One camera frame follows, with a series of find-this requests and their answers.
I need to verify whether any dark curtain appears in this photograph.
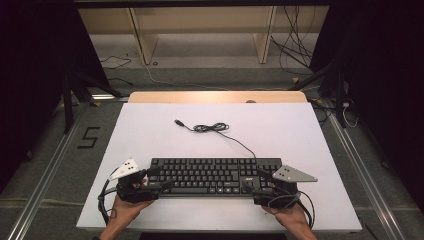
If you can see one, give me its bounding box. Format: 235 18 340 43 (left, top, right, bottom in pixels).
0 0 111 194
309 0 424 214

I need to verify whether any light wooden table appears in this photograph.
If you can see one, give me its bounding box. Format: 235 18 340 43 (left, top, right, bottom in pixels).
128 90 308 104

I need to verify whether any person's right hand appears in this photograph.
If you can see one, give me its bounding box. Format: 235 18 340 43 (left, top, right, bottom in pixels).
261 203 309 231

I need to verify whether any person's left hand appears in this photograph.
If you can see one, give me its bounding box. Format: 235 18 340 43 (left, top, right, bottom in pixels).
108 196 155 228

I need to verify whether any thin black floor cable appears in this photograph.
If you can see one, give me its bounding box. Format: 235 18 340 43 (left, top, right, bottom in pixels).
99 55 133 70

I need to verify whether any white board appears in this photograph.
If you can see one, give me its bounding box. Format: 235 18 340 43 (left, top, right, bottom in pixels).
75 102 363 233

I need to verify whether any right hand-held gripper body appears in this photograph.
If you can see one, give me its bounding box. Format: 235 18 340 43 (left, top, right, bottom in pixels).
252 164 318 208

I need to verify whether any looped white cable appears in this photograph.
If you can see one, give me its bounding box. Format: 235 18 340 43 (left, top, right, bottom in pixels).
342 99 360 128

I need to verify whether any long metal floor rail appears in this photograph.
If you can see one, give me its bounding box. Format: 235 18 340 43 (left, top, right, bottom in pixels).
324 99 406 240
6 109 84 240

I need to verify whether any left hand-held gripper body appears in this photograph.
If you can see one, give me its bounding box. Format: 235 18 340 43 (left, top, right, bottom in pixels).
108 157 161 204

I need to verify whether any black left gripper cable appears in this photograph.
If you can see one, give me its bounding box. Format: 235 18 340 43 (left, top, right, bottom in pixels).
97 179 118 225

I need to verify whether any light wooden shelf unit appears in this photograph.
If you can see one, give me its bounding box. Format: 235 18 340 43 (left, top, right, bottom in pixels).
78 5 331 66

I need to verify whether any bundle of black cables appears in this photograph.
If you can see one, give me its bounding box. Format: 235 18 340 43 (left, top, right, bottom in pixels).
269 5 316 76

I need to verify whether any black computer keyboard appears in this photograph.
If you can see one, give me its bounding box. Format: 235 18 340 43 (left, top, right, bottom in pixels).
146 157 284 198

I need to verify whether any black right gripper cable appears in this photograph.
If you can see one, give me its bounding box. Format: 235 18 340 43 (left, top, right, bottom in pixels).
266 190 316 230

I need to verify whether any black metal stand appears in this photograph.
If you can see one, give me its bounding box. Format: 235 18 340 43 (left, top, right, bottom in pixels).
288 59 348 129
61 66 124 134

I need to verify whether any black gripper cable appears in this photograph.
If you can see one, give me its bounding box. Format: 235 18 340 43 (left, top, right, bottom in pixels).
266 190 316 230
97 179 118 225

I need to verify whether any short metal bar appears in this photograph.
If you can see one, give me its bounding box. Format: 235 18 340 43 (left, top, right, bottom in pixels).
91 94 129 101

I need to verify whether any black keyboard cable with plug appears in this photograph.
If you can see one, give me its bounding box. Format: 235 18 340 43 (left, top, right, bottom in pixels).
173 119 258 159

